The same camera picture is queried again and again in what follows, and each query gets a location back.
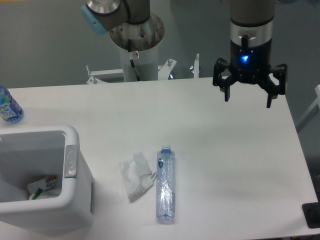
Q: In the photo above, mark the white metal base frame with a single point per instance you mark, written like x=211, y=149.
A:
x=164, y=72

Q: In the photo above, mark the white plastic trash can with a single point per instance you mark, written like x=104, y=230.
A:
x=30, y=154

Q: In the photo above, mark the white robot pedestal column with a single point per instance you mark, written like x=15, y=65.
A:
x=138, y=48

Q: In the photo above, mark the blue labelled water bottle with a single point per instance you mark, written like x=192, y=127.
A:
x=10, y=111

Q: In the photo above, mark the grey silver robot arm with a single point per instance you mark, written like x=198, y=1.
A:
x=251, y=24

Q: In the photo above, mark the white tissue wrapper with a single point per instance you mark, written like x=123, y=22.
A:
x=137, y=176

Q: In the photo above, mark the black device at table edge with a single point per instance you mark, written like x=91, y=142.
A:
x=312, y=214

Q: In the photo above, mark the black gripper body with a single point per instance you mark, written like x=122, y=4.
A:
x=252, y=64

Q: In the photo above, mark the trash inside the can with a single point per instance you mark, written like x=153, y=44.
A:
x=45, y=188

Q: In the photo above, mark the empty clear plastic bottle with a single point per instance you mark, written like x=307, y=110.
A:
x=165, y=185

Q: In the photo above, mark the white frame at right edge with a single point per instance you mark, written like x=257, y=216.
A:
x=310, y=112

